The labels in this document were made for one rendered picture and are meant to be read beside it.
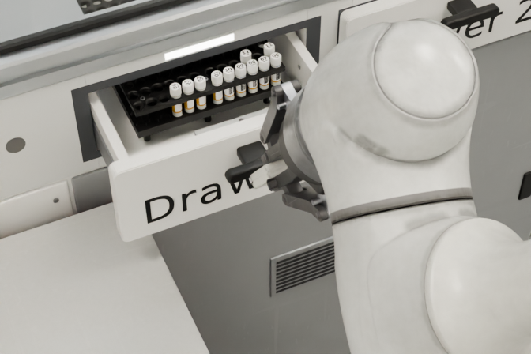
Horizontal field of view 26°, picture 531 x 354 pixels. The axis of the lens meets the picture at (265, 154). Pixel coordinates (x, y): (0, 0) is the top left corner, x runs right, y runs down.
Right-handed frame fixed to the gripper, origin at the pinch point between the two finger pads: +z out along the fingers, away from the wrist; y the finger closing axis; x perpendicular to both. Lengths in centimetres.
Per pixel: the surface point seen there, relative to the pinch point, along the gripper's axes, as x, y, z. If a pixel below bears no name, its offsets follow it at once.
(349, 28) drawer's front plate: -17.4, 13.5, 11.1
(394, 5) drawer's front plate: -23.1, 14.4, 10.1
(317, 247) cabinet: -15.6, -8.7, 45.5
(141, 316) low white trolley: 14.9, -9.0, 14.2
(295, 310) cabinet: -13, -16, 57
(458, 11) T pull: -30.3, 11.6, 10.1
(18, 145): 21.3, 12.5, 15.4
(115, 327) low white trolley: 17.9, -9.2, 14.1
